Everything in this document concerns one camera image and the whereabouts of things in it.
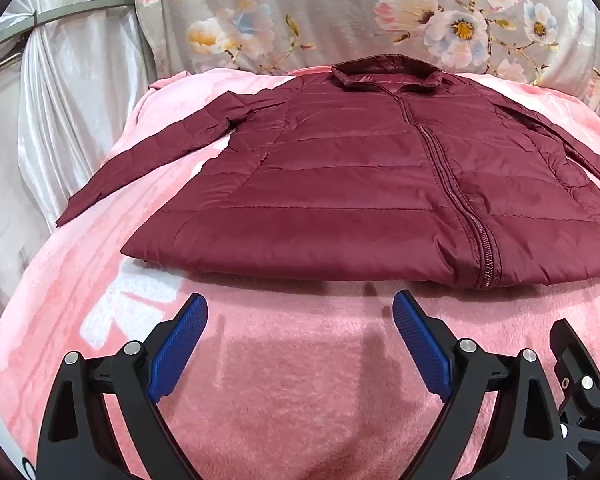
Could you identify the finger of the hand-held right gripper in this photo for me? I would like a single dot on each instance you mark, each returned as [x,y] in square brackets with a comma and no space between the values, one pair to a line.
[575,360]

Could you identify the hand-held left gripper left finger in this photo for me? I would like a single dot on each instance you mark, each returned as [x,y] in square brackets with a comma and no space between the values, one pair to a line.
[180,340]

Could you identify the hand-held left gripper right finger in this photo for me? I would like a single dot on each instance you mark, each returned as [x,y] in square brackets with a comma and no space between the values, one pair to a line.
[422,345]

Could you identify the maroon puffer jacket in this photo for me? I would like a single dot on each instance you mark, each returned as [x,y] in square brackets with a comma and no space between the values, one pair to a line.
[355,185]

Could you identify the pink fleece blanket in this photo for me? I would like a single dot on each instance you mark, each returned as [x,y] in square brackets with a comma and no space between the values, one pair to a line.
[290,385]

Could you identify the white satin curtain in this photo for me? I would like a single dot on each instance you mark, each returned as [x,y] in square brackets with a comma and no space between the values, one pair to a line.
[70,100]

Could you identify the grey floral quilt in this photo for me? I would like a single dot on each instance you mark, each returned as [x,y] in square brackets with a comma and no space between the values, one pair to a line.
[330,10]

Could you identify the grey metal rail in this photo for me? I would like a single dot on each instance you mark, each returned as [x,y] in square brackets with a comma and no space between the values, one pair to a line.
[80,13]

